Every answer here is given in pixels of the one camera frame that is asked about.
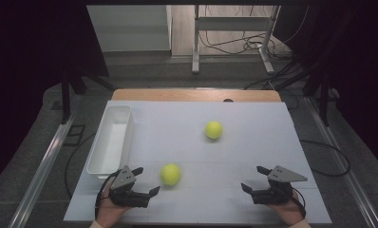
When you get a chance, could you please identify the yellow-green tennis ball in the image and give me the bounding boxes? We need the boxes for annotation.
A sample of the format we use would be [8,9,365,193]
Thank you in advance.
[160,162,182,186]
[204,121,224,141]

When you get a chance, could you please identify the black stand legs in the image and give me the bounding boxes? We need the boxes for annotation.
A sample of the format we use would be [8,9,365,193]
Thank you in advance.
[272,60,331,127]
[60,69,116,125]

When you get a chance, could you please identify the white plastic bin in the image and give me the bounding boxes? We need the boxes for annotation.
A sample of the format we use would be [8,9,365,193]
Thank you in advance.
[85,104,135,181]

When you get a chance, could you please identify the person's right hand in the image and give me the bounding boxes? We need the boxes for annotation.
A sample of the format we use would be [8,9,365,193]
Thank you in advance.
[266,193,305,226]

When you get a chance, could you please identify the dark curtain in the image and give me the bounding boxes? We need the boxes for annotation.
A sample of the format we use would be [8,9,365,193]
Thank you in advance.
[274,0,378,175]
[0,0,109,191]

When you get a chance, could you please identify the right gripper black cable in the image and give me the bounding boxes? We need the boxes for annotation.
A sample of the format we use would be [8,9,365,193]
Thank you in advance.
[291,187,307,219]

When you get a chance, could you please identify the white table sheet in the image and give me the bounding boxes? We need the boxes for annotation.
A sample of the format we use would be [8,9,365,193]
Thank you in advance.
[63,100,332,224]

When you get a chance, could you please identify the tangle of floor cables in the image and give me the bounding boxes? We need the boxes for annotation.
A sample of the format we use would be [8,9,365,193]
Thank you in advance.
[198,4,294,61]

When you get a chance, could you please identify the black floor cable loop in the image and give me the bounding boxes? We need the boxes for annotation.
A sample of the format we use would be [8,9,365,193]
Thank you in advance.
[299,139,351,178]

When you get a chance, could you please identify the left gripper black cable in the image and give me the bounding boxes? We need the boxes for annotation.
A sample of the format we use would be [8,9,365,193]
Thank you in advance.
[94,169,123,219]

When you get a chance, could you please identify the metal floor rail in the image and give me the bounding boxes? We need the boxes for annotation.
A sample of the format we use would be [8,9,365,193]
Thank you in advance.
[305,96,378,228]
[8,94,84,228]

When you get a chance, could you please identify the white cabinet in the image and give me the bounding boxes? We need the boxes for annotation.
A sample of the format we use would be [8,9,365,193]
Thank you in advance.
[86,4,173,52]

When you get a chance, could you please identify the person's left hand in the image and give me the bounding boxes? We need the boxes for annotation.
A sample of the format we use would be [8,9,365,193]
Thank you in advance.
[95,189,132,228]

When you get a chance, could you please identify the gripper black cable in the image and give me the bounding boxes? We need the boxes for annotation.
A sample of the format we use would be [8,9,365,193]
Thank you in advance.
[291,187,307,219]
[94,169,123,219]

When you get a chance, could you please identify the grey metal stand frame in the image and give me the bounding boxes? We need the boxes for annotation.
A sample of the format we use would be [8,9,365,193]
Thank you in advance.
[191,4,281,75]

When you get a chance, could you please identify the wooden table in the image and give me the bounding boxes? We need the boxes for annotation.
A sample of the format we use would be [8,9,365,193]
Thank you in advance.
[110,88,282,103]

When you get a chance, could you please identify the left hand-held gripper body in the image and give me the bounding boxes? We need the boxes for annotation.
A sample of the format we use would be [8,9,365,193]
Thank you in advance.
[108,165,151,209]

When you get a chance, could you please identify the thin black floor cable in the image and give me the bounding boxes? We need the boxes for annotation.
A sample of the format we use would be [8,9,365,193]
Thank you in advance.
[64,132,97,200]

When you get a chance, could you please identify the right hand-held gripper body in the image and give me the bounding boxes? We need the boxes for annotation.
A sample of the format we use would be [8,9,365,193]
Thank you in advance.
[252,164,309,205]

